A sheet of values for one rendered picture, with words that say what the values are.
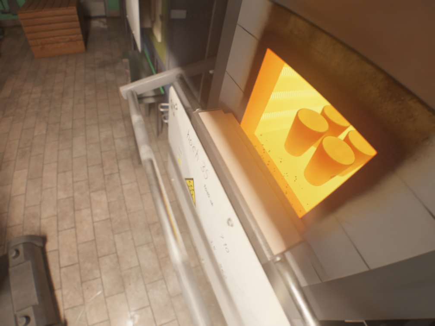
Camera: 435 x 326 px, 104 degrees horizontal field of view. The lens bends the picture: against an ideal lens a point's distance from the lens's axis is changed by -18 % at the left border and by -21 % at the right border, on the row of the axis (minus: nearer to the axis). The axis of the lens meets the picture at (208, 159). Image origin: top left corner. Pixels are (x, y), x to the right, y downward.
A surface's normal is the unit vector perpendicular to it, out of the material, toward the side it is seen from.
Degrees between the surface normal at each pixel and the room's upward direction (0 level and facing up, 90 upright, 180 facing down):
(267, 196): 0
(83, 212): 0
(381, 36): 90
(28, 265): 0
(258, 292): 90
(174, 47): 90
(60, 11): 90
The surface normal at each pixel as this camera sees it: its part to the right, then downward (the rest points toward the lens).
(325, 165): -0.75, 0.52
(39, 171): 0.15, -0.61
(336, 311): -0.91, 0.22
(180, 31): 0.38, 0.76
